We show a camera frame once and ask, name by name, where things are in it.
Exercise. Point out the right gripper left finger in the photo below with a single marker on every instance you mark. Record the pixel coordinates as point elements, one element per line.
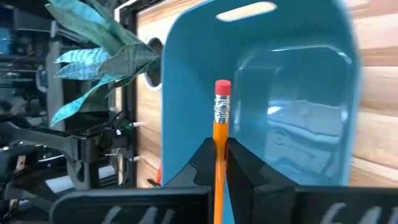
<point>174,205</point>

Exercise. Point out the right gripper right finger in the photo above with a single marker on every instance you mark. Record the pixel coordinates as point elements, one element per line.
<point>267,202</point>

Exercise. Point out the orange highlighter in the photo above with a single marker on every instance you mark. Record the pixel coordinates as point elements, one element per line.
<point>158,175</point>

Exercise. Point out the orange pencil with eraser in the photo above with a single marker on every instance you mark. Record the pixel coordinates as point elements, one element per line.
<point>220,140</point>

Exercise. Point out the blue plastic bin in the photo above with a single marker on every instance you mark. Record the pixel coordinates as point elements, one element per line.
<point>192,93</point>

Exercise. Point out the white paper sheet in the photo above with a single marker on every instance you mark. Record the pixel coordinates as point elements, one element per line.
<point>59,184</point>

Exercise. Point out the artificial snake plant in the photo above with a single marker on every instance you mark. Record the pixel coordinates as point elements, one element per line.
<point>124,59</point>

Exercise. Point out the black aluminium table frame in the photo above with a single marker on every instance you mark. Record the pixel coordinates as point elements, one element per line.
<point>129,93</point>

